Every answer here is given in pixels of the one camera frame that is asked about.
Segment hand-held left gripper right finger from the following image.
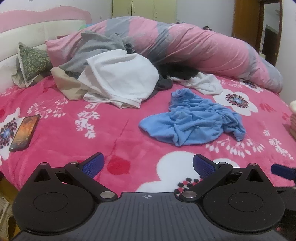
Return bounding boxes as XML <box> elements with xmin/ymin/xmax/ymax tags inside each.
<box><xmin>179</xmin><ymin>153</ymin><xmax>266</xmax><ymax>202</ymax></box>

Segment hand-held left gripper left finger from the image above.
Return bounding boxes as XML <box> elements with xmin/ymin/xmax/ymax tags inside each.
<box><xmin>31</xmin><ymin>152</ymin><xmax>118</xmax><ymax>202</ymax></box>

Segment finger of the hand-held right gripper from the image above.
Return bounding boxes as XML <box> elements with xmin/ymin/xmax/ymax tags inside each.
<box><xmin>271</xmin><ymin>163</ymin><xmax>296</xmax><ymax>180</ymax></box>

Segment blue t-shirt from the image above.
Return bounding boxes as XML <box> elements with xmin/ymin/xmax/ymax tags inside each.
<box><xmin>138</xmin><ymin>88</ymin><xmax>247</xmax><ymax>147</ymax></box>

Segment pink floral blanket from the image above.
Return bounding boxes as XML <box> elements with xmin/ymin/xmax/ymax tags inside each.
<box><xmin>0</xmin><ymin>72</ymin><xmax>296</xmax><ymax>193</ymax></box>

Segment folded pink checked garment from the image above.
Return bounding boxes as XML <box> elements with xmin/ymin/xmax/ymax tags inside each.
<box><xmin>290</xmin><ymin>113</ymin><xmax>296</xmax><ymax>139</ymax></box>

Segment smartphone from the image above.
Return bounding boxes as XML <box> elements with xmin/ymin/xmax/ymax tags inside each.
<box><xmin>9</xmin><ymin>114</ymin><xmax>41</xmax><ymax>153</ymax></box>

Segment small white garment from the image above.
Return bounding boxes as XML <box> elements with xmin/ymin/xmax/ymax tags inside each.
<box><xmin>171</xmin><ymin>72</ymin><xmax>223</xmax><ymax>96</ymax></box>

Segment beige garment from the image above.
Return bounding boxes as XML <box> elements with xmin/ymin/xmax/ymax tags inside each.
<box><xmin>50</xmin><ymin>67</ymin><xmax>89</xmax><ymax>100</ymax></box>

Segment dark grey garment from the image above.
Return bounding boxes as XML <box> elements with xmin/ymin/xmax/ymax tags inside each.
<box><xmin>148</xmin><ymin>75</ymin><xmax>173</xmax><ymax>98</ymax></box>

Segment large white shirt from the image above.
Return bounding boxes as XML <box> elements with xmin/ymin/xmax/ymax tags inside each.
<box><xmin>77</xmin><ymin>50</ymin><xmax>160</xmax><ymax>109</ymax></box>

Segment black garment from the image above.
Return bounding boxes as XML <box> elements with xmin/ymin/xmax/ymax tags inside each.
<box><xmin>158</xmin><ymin>64</ymin><xmax>199</xmax><ymax>79</ymax></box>

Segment pink and grey duvet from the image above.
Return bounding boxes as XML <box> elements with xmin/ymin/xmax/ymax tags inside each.
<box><xmin>45</xmin><ymin>16</ymin><xmax>284</xmax><ymax>93</ymax></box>

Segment green patterned pillow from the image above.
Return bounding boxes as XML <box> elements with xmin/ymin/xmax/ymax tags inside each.
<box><xmin>11</xmin><ymin>42</ymin><xmax>53</xmax><ymax>88</ymax></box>

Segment plaid garment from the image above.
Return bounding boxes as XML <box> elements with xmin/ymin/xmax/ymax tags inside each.
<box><xmin>124</xmin><ymin>42</ymin><xmax>136</xmax><ymax>54</ymax></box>

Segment pink and white headboard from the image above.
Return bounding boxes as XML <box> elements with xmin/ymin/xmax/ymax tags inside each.
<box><xmin>0</xmin><ymin>7</ymin><xmax>92</xmax><ymax>93</ymax></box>

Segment pale yellow wardrobe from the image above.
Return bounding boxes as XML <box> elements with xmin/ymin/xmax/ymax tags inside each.
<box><xmin>112</xmin><ymin>0</ymin><xmax>177</xmax><ymax>24</ymax></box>

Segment wooden door frame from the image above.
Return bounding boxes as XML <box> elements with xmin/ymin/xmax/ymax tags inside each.
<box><xmin>232</xmin><ymin>0</ymin><xmax>284</xmax><ymax>66</ymax></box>

